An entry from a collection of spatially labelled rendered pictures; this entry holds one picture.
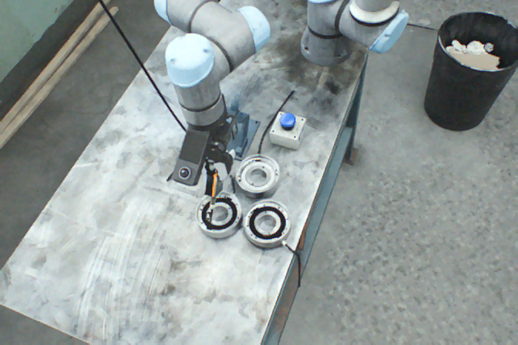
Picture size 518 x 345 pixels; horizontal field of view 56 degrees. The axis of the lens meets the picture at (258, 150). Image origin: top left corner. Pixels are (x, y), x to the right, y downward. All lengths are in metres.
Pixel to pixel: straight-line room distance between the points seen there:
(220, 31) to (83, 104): 1.82
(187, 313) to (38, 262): 0.37
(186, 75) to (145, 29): 2.10
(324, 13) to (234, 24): 0.50
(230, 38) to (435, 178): 1.52
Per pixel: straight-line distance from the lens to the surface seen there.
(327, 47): 1.36
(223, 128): 0.92
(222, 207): 1.12
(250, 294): 1.06
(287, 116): 1.18
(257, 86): 1.35
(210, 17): 0.84
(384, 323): 1.89
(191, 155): 0.88
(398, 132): 2.28
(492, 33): 2.29
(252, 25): 0.83
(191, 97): 0.79
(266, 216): 1.10
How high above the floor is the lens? 1.80
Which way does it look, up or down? 56 degrees down
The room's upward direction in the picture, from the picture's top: 7 degrees counter-clockwise
